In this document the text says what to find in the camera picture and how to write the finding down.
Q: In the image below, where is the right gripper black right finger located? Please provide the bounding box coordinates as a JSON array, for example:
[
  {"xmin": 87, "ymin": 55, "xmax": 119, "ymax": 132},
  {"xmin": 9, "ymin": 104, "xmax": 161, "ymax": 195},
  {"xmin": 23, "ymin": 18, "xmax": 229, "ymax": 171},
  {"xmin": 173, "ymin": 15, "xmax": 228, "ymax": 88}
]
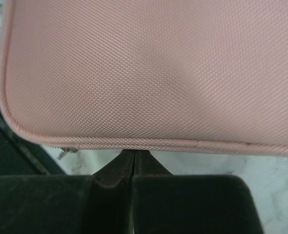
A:
[{"xmin": 132, "ymin": 151, "xmax": 263, "ymax": 234}]

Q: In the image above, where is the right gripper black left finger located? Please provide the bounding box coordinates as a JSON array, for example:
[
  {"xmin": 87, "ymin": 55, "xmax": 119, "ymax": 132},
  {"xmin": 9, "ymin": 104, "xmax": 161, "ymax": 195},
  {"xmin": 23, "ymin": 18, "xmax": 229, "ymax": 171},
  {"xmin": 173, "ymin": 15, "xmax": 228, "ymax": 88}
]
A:
[{"xmin": 0, "ymin": 150, "xmax": 135, "ymax": 234}]

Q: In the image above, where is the pink medicine kit case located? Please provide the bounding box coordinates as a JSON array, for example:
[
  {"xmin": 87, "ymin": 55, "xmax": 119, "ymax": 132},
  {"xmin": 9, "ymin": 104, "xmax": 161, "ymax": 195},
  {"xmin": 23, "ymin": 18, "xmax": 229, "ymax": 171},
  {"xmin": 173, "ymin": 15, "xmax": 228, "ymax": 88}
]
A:
[{"xmin": 0, "ymin": 0, "xmax": 288, "ymax": 156}]

